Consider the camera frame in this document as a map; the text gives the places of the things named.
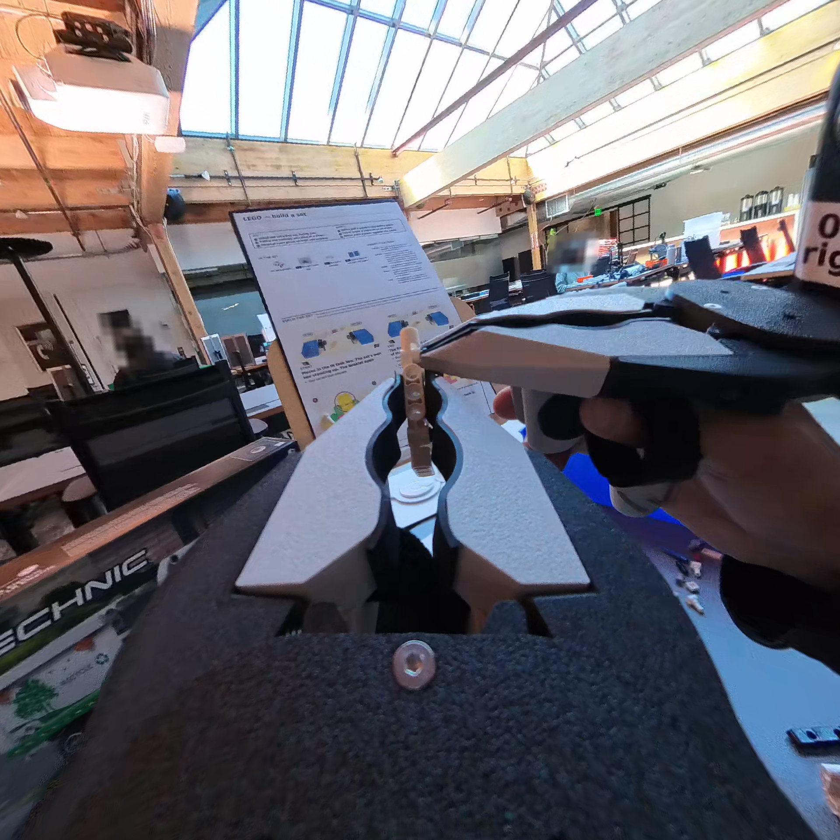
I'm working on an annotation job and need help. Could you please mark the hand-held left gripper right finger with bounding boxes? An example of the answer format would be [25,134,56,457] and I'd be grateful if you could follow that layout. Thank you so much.
[430,377,592,632]

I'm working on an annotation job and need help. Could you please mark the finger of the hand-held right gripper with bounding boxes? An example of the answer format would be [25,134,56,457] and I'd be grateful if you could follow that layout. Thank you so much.
[419,320,734,399]
[425,290,667,349]

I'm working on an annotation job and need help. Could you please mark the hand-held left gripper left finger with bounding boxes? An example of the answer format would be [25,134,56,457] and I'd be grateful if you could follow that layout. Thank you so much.
[234,375,403,634]

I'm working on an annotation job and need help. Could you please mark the white lego beam assembly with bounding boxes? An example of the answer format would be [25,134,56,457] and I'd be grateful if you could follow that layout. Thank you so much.
[399,327,435,476]

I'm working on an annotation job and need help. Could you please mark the person's right forearm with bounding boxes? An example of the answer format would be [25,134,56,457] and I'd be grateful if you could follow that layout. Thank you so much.
[718,558,840,667]

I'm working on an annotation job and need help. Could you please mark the pile of small lego pieces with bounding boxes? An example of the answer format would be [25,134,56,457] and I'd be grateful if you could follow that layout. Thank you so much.
[663,538,724,616]

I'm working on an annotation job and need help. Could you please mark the lego set box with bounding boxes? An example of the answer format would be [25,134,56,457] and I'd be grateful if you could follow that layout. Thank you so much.
[0,436,299,782]

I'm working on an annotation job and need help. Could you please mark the person's right hand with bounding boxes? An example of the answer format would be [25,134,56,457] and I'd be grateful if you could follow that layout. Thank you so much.
[492,386,840,595]

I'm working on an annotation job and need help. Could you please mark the task instruction sign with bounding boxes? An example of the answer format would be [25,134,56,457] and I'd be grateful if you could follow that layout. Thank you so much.
[228,199,501,439]

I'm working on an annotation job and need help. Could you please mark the black floor lamp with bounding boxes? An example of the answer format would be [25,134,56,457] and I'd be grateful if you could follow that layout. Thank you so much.
[0,238,94,395]

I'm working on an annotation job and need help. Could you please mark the white ceiling projector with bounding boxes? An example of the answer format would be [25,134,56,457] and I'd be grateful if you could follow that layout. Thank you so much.
[10,12,173,137]

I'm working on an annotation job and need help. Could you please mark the dark wall sign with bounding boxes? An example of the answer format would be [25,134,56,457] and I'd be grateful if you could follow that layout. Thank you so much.
[16,322,73,373]

